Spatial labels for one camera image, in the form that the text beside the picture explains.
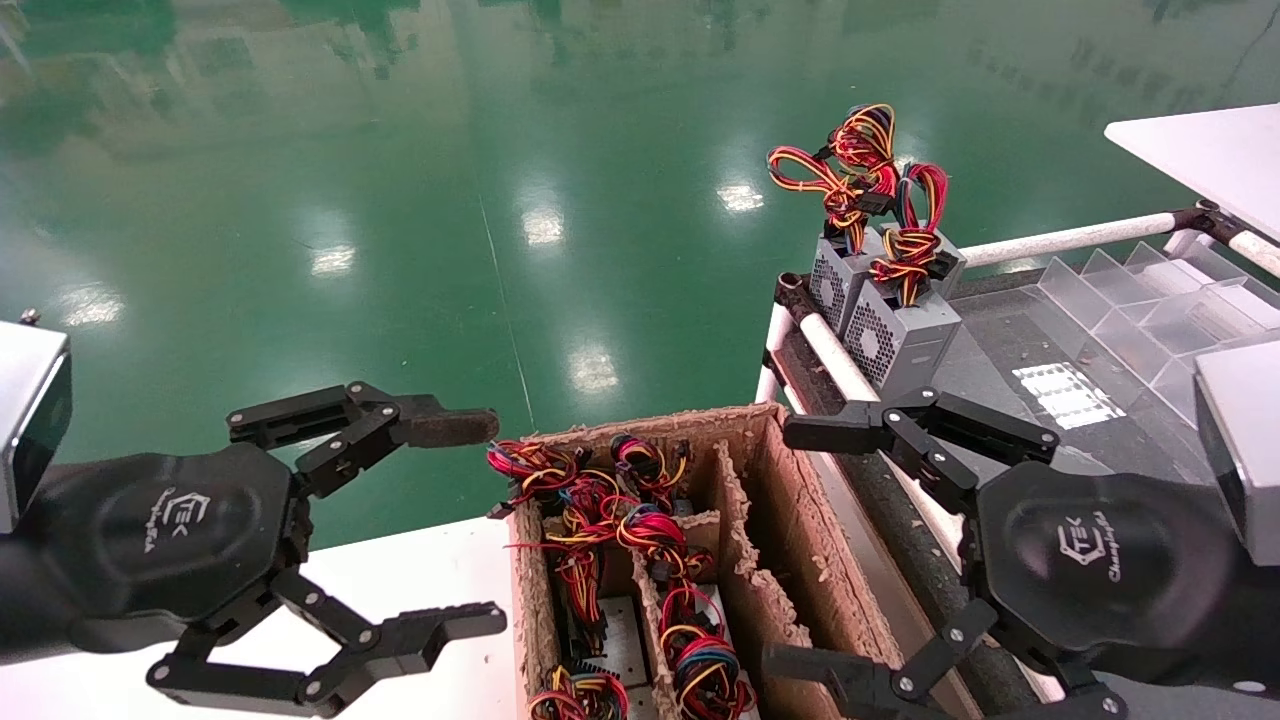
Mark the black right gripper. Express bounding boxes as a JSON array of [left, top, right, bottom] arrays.
[[762, 387, 1239, 720]]

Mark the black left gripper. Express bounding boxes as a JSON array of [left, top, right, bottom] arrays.
[[38, 381, 508, 719]]

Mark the grey power supply with cables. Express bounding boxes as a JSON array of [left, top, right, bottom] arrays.
[[768, 103, 901, 337], [843, 163, 967, 393], [610, 433, 693, 503], [615, 503, 717, 583], [655, 583, 758, 720], [528, 665, 629, 720], [487, 440, 586, 521], [510, 475, 653, 693]]

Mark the brown cardboard box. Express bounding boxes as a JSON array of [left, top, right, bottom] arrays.
[[505, 403, 931, 720]]

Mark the short cardboard divider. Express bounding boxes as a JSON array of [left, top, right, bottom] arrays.
[[630, 545, 691, 720]]

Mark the white pipe leg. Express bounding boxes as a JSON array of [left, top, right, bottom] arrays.
[[755, 303, 797, 404]]

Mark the clear acrylic divider tray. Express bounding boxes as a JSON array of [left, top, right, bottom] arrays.
[[1035, 240, 1280, 427]]

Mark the white table board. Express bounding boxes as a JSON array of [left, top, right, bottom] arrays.
[[1105, 103, 1280, 243]]

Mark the long white pipe rail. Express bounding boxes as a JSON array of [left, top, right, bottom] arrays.
[[795, 308, 1066, 701]]

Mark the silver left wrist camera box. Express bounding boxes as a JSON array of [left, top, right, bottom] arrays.
[[0, 318, 73, 534]]

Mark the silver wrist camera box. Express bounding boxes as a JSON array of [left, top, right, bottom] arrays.
[[1195, 340, 1280, 567], [0, 318, 73, 534]]

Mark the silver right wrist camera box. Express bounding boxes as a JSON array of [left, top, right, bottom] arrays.
[[1195, 340, 1280, 567]]

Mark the short white pipe rail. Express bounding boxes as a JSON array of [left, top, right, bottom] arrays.
[[1228, 228, 1280, 278]]

